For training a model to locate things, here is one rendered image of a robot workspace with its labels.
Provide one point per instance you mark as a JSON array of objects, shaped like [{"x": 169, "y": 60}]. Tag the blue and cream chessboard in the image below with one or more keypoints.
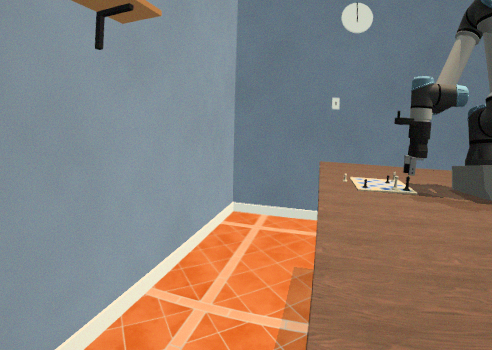
[{"x": 379, "y": 185}]

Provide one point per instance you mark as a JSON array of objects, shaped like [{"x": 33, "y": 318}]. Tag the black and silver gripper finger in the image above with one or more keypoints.
[
  {"x": 412, "y": 165},
  {"x": 406, "y": 163}
]

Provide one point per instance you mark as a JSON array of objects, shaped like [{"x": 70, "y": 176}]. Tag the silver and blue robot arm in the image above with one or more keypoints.
[{"x": 425, "y": 93}]

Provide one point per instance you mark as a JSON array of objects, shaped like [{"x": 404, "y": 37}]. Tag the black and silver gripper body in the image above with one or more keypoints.
[{"x": 419, "y": 130}]

